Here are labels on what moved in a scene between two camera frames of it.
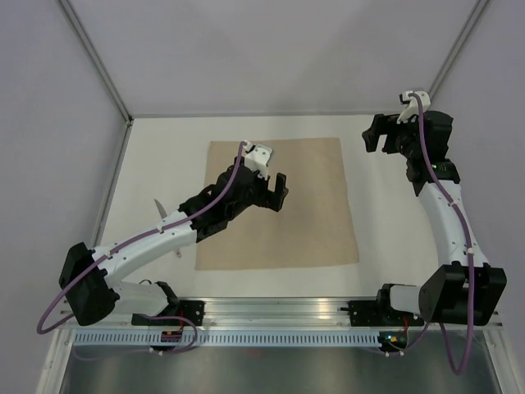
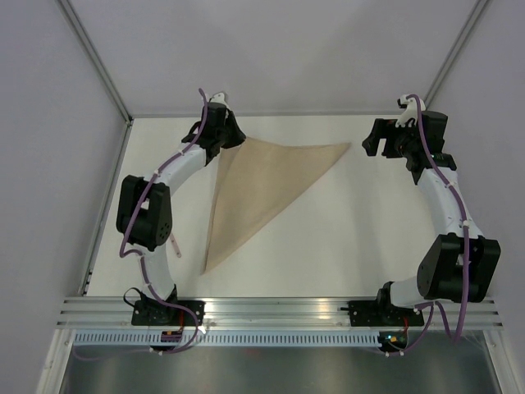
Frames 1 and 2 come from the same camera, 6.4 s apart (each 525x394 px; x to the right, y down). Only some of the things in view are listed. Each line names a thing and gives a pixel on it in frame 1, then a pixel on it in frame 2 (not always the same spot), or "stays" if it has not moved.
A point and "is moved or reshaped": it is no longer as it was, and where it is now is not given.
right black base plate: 381,313 stays
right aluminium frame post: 458,46 stays
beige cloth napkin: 315,225 is moved or reshaped
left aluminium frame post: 91,49 stays
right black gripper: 381,122 stays
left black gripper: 272,200 to 239,137
